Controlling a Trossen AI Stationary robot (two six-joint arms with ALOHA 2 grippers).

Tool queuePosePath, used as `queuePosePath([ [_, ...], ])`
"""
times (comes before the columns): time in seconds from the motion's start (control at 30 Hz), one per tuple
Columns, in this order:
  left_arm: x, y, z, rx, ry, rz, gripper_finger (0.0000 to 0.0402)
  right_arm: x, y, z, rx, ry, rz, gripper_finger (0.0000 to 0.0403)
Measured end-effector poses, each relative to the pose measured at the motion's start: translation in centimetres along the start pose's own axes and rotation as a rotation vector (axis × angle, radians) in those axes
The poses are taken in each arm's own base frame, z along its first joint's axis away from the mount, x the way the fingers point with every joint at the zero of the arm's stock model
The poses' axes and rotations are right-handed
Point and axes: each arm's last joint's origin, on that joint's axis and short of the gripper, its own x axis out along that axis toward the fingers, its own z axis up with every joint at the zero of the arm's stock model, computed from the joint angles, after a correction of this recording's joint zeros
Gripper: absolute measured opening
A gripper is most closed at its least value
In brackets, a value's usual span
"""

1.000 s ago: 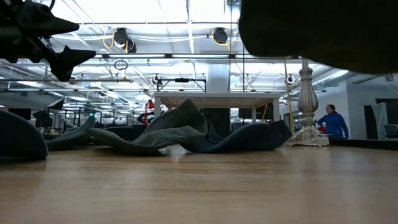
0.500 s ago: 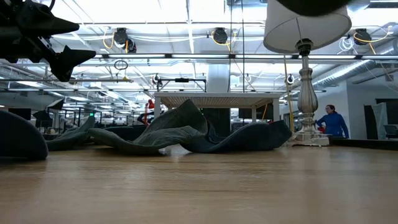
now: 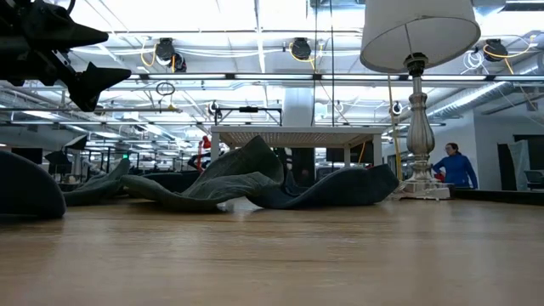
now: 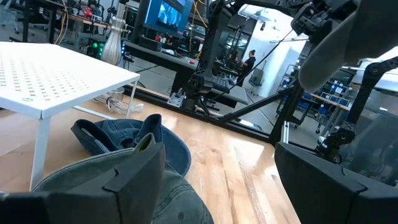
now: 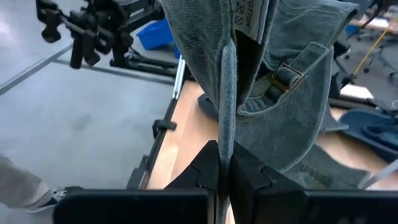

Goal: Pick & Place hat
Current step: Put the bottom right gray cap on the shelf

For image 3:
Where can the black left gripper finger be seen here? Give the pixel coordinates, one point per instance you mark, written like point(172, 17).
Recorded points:
point(98, 85)
point(64, 34)

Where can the dark navy cap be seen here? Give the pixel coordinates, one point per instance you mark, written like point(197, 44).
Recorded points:
point(25, 187)

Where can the red background machine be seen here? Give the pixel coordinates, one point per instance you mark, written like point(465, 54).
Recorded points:
point(206, 142)

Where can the small white shelf riser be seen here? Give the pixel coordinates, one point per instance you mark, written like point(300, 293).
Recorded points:
point(297, 129)

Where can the white lamp shade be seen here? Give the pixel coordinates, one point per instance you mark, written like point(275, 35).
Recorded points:
point(421, 30)

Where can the person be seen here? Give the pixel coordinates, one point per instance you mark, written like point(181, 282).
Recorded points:
point(457, 170)

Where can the long ceiling light rail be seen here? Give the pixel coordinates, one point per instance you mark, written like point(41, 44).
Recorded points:
point(314, 77)

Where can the silver ventilation duct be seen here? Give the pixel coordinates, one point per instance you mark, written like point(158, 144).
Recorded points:
point(467, 98)

